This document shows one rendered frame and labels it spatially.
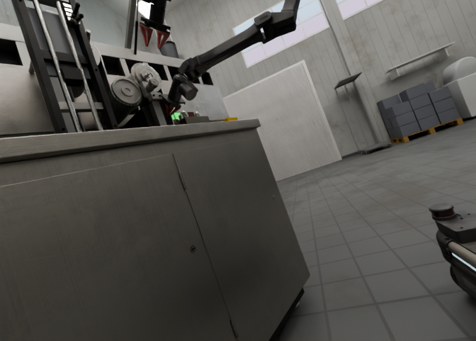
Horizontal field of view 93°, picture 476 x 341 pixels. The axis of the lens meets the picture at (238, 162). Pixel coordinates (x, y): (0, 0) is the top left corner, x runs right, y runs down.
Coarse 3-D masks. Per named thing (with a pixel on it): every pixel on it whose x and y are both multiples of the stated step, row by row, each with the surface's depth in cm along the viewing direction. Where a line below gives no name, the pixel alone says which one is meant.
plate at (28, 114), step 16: (0, 80) 92; (16, 80) 96; (32, 80) 100; (112, 80) 127; (0, 96) 91; (16, 96) 94; (32, 96) 98; (80, 96) 112; (208, 96) 182; (0, 112) 89; (16, 112) 93; (32, 112) 97; (208, 112) 177; (224, 112) 191; (0, 128) 88; (16, 128) 91; (32, 128) 95; (48, 128) 99
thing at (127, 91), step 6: (120, 78) 95; (126, 78) 97; (114, 84) 92; (120, 84) 95; (126, 84) 96; (132, 84) 99; (114, 90) 91; (120, 90) 94; (126, 90) 96; (132, 90) 97; (138, 90) 100; (120, 96) 93; (126, 96) 95; (132, 96) 97; (138, 96) 99; (126, 102) 94; (132, 102) 96
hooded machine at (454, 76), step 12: (468, 60) 494; (444, 72) 541; (456, 72) 502; (468, 72) 496; (444, 84) 547; (456, 84) 505; (468, 84) 494; (456, 96) 518; (468, 96) 495; (468, 108) 497
